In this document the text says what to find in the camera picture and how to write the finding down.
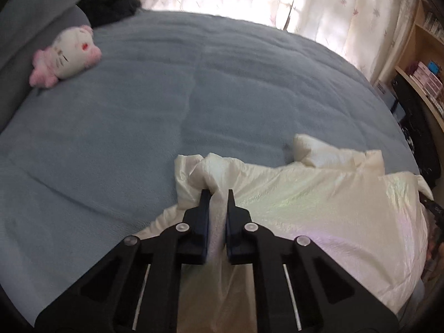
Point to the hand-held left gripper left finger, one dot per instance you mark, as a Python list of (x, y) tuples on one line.
[(205, 215)]

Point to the long black bag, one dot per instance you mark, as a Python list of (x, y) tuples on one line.
[(412, 118)]

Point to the blue-grey bed blanket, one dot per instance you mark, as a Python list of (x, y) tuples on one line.
[(138, 111)]

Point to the row of books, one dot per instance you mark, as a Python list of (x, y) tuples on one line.
[(435, 24)]

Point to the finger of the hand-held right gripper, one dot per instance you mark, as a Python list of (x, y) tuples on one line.
[(432, 208)]

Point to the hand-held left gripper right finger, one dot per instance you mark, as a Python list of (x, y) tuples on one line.
[(230, 215)]

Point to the small blue box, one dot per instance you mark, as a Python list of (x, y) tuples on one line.
[(434, 67)]

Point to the white cardboard box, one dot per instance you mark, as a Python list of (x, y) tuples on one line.
[(383, 92)]

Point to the pink white cat plush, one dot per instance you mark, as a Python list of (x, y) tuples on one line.
[(73, 52)]

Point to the wooden shelf unit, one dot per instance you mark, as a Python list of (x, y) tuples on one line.
[(416, 41)]

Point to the black fuzzy cloth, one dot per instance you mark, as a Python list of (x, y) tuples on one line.
[(107, 1)]

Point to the pink mini drawer organizer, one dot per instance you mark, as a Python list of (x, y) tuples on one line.
[(425, 79)]

